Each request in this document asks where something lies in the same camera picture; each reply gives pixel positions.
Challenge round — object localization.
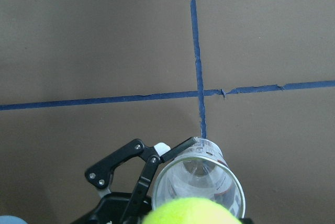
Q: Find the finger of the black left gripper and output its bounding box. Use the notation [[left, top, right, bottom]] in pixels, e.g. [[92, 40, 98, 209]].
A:
[[85, 137, 196, 221]]

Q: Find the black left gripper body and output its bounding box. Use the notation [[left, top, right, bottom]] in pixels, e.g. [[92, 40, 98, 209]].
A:
[[72, 192, 152, 224]]

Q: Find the yellow tennis ball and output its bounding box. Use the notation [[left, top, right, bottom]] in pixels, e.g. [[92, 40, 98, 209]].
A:
[[143, 197, 241, 224]]

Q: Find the clear plastic ball tube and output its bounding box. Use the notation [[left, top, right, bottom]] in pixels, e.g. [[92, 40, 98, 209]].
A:
[[152, 137, 245, 218]]

